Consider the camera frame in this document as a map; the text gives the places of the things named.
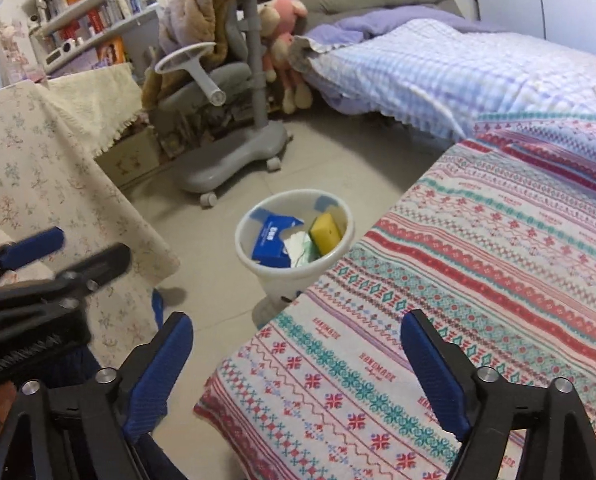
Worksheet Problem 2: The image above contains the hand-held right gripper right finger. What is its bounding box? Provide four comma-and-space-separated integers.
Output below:
400, 309, 596, 480

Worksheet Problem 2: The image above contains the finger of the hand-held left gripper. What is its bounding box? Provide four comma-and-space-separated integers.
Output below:
0, 243, 132, 311
0, 226, 66, 283

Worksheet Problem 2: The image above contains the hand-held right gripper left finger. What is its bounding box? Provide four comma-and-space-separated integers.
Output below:
0, 312, 195, 480

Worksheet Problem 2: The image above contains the white plastic bin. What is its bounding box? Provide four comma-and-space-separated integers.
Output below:
234, 188, 355, 312

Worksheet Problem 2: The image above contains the blue tissue box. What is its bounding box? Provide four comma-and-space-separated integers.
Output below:
251, 213, 305, 267

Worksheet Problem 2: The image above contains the green white packet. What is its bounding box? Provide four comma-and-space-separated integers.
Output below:
283, 231, 321, 267

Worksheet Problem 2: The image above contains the yellow sponge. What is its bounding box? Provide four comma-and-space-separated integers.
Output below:
309, 212, 343, 253

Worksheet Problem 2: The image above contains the floral tablecloth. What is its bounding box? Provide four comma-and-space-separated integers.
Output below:
0, 79, 182, 358

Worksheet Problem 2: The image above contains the patterned knit-print blanket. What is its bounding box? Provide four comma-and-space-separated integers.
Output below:
193, 111, 596, 480

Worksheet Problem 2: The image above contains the cardboard box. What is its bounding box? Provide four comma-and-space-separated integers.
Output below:
95, 126, 162, 189

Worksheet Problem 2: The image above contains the cream lace cloth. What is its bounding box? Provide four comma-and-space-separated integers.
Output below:
37, 62, 145, 159

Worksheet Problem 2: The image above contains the grey swivel chair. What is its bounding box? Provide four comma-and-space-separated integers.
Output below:
152, 0, 289, 207

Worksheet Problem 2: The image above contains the white desk clock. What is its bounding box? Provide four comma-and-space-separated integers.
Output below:
44, 39, 85, 64

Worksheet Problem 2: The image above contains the brown fleece blanket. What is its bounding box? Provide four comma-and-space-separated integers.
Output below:
142, 0, 279, 109

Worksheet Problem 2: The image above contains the pink plush toy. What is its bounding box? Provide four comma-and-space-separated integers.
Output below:
257, 0, 315, 115

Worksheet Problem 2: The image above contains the purple checked quilt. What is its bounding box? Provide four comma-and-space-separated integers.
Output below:
289, 14, 596, 142

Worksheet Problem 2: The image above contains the grey wall bookshelf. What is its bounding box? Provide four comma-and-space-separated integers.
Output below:
20, 0, 162, 77

